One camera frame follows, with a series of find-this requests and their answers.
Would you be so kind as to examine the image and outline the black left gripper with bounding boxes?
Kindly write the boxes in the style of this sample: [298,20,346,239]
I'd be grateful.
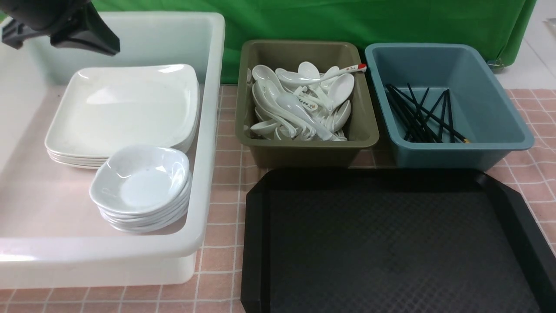
[0,0,120,56]

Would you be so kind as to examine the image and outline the large white square plate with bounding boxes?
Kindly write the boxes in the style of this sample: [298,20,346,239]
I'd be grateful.
[44,64,200,158]

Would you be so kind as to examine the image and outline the stack of white square plates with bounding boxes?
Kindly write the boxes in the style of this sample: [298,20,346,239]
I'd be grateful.
[44,82,201,163]

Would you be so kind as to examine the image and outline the large white plastic tub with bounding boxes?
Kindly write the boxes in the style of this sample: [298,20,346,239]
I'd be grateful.
[0,11,225,289]

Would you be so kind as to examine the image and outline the stack of small white bowls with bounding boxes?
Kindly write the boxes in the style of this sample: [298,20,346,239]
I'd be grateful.
[89,145,192,234]

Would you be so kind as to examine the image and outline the red tipped white spoon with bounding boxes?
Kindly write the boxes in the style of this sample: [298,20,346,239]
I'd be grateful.
[276,63,367,87]

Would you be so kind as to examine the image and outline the pile of white spoons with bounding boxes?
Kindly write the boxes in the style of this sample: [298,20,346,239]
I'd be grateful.
[248,61,355,141]

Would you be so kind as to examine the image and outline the black serving tray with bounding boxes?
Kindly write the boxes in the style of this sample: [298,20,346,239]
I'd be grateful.
[240,168,556,313]

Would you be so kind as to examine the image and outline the black chopsticks in blue bin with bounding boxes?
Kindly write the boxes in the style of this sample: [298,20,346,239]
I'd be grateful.
[385,84,470,144]

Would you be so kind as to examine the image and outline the blue plastic bin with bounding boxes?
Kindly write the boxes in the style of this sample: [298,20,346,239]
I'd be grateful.
[364,43,534,170]

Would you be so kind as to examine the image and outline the green backdrop cloth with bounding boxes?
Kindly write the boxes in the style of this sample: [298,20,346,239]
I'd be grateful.
[94,0,536,84]

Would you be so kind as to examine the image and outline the pink checkered tablecloth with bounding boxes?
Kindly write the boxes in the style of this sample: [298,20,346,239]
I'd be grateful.
[1,86,556,313]

